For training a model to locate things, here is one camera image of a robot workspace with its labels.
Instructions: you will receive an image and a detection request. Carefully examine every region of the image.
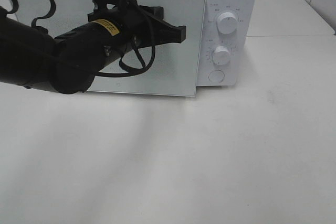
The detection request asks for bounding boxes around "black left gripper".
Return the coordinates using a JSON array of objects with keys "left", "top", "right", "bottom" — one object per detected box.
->
[{"left": 88, "top": 5, "right": 186, "bottom": 54}]

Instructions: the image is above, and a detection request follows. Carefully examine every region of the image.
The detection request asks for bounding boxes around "white microwave door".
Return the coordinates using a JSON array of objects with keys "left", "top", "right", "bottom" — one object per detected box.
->
[{"left": 1, "top": 0, "right": 205, "bottom": 97}]

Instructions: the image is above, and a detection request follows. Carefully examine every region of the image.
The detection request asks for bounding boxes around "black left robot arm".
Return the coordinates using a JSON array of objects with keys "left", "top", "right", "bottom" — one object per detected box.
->
[{"left": 1, "top": 6, "right": 187, "bottom": 94}]

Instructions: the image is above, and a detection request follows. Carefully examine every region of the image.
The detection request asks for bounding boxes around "white lower timer knob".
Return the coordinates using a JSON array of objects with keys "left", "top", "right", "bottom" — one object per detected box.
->
[{"left": 212, "top": 46, "right": 231, "bottom": 66}]

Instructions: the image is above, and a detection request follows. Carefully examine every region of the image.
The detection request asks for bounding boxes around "white upper power knob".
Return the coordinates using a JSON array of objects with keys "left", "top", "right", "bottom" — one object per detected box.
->
[{"left": 215, "top": 10, "right": 238, "bottom": 35}]

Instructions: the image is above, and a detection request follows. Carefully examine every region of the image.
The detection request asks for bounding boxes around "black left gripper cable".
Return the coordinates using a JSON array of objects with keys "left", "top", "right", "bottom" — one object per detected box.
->
[{"left": 6, "top": 0, "right": 158, "bottom": 74}]

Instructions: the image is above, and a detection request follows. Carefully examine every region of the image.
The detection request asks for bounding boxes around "white microwave oven body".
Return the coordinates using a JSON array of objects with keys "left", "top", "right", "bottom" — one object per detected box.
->
[{"left": 15, "top": 0, "right": 255, "bottom": 96}]

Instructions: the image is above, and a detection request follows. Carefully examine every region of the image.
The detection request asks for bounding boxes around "white round door button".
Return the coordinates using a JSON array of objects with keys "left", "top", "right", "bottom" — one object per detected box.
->
[{"left": 208, "top": 70, "right": 225, "bottom": 83}]

